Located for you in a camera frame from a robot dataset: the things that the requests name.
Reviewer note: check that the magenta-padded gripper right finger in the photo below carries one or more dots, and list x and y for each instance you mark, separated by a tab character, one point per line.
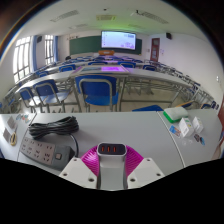
148	170

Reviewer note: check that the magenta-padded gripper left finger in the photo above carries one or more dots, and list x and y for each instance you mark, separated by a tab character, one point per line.
75	170

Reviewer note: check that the white charger block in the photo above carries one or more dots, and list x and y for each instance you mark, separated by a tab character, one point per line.
111	166

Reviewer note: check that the dark brown power strip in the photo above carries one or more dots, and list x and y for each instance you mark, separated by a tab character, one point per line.
40	150

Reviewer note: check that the blue card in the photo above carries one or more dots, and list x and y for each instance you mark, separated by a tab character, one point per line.
175	131

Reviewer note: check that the small white carton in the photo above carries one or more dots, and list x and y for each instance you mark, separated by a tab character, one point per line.
186	127
198	124

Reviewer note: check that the green and white box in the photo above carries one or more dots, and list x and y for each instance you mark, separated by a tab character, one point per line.
175	114

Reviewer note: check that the group of blue chairs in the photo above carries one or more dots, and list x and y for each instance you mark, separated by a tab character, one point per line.
96	90

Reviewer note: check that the group of grey classroom desks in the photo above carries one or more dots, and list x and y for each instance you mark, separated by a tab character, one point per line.
50	78

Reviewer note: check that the brown door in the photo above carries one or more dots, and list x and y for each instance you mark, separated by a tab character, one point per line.
155	50

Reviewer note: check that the orange lectern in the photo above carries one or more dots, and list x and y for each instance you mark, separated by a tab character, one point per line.
106	52

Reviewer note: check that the tall window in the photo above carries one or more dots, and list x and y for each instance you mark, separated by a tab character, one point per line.
21	60
49	50

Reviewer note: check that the green blackboard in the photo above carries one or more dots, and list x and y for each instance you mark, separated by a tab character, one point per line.
83	45

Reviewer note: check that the projection screen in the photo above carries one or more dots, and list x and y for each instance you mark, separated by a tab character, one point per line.
118	40

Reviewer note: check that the group of ceiling lights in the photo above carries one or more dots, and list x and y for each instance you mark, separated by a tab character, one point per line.
65	15

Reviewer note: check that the ceiling projector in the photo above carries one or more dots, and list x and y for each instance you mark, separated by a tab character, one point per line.
136	13

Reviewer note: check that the black wall speaker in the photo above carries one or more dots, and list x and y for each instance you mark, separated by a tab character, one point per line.
39	39
168	36

